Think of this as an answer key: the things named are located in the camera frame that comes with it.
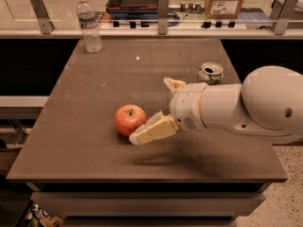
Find right metal glass bracket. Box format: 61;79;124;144
270;0;298;35

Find red apple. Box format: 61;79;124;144
114;104;147;136

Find green white soda can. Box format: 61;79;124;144
198;61;223;85

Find metal glass bracket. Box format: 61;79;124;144
270;0;298;35
158;0;169;35
29;0;55;34

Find cardboard box with label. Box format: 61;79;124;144
205;0;243;19

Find left metal glass bracket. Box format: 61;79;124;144
29;0;55;34

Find clear plastic water bottle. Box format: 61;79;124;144
77;0;102;53

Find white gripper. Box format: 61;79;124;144
129;78;207;145

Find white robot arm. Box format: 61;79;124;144
129;66;303;145

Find brown table frame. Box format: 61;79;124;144
31;191;265;227

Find middle metal glass bracket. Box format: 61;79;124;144
158;0;169;35

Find snack bags on lower shelf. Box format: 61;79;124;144
27;203;63;227

